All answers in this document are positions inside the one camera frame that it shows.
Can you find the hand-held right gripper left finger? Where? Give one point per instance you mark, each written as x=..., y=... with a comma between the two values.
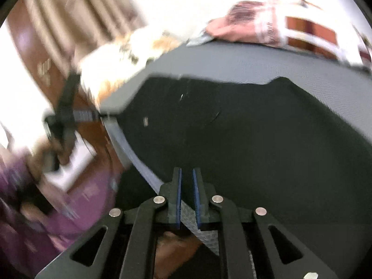
x=179, y=195

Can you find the pink maroon checkered blanket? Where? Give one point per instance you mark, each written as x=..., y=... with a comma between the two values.
x=261, y=20

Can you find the white flat panel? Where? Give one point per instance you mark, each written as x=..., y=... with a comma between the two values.
x=72, y=165

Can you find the grey textured bed mat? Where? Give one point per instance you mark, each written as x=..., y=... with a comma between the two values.
x=232, y=61

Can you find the pale blue cloth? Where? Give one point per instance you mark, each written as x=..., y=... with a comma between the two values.
x=200, y=39

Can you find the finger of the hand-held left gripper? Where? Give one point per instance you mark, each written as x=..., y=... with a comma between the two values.
x=87, y=115

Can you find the black pants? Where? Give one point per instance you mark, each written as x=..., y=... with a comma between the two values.
x=247, y=139

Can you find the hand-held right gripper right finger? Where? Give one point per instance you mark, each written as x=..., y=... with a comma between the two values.
x=197, y=200

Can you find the beige curtain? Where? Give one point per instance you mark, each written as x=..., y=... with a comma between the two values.
x=84, y=14

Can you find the white orange patterned cloth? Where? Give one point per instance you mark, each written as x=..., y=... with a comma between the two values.
x=116, y=61

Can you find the brown wooden door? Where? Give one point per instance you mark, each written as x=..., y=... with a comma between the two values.
x=26, y=52

